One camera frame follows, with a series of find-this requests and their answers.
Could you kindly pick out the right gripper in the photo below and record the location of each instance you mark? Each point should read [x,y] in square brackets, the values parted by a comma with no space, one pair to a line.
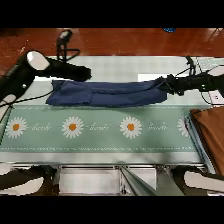
[175,85]

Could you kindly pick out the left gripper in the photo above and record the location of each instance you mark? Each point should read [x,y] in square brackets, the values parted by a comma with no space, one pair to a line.
[79,72]

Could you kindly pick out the blue garment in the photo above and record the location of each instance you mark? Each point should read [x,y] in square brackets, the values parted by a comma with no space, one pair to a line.
[106,93]

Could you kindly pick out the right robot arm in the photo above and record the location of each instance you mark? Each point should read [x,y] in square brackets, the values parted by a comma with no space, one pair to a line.
[206,81]

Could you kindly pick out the grey-blue garment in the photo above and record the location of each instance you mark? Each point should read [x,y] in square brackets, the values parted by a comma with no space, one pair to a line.
[195,136]

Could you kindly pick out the brown garment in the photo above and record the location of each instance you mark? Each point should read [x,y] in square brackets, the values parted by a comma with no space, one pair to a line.
[210,133]

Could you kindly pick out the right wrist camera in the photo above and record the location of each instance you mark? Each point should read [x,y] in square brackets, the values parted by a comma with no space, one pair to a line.
[190,65]

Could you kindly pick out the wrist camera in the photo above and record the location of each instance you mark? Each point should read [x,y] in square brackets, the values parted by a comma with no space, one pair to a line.
[190,65]
[63,40]

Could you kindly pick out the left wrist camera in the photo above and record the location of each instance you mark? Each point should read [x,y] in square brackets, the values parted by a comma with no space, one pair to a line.
[63,40]

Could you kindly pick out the silver frame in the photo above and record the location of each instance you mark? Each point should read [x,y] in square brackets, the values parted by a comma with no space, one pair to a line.
[110,176]

